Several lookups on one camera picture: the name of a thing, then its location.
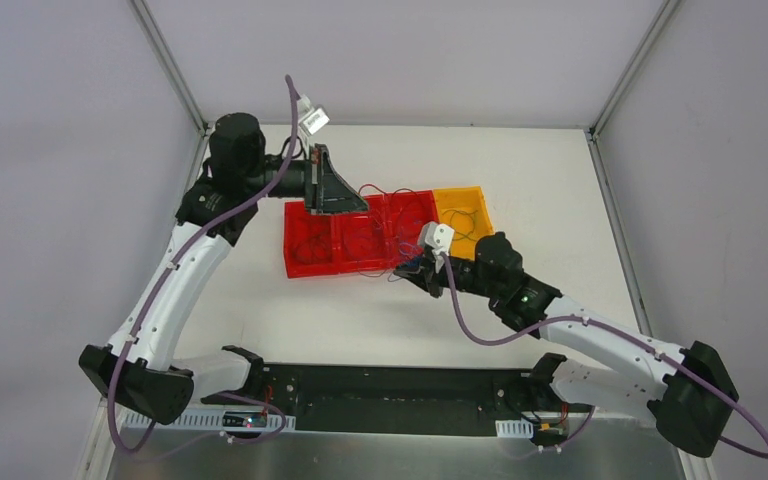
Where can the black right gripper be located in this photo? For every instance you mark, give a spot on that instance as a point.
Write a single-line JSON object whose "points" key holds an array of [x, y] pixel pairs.
{"points": [[434, 275]]}

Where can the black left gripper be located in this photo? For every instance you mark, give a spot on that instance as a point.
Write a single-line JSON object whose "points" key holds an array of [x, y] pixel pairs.
{"points": [[318, 178]]}

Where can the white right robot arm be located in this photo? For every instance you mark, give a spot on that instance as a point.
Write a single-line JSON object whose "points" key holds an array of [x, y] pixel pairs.
{"points": [[685, 392]]}

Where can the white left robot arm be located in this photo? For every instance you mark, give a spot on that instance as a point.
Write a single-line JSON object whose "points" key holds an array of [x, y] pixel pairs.
{"points": [[136, 367]]}

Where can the left red plastic bin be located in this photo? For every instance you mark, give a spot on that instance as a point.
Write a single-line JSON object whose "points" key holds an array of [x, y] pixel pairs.
{"points": [[308, 243]]}

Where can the red plastic bin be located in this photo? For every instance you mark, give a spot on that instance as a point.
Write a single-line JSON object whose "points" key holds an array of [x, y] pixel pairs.
{"points": [[361, 245], [308, 243], [407, 212]]}

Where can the middle red plastic bin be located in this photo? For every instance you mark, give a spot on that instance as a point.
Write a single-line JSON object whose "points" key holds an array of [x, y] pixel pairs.
{"points": [[361, 245]]}

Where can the right red plastic bin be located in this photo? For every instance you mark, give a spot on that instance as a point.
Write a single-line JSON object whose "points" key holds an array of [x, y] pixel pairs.
{"points": [[407, 212]]}

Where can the yellow plastic bin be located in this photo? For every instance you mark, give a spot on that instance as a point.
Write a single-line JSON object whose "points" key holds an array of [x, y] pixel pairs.
{"points": [[465, 210]]}

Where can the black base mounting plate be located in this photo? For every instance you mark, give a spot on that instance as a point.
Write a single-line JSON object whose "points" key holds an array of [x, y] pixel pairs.
{"points": [[401, 400]]}

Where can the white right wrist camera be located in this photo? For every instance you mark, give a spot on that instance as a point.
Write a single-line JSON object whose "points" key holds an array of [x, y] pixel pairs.
{"points": [[436, 236]]}

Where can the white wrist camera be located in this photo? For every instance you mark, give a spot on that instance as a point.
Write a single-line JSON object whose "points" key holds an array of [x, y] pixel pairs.
{"points": [[436, 236], [312, 117]]}

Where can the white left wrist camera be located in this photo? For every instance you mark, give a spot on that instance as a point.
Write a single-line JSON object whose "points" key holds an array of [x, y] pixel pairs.
{"points": [[312, 117]]}

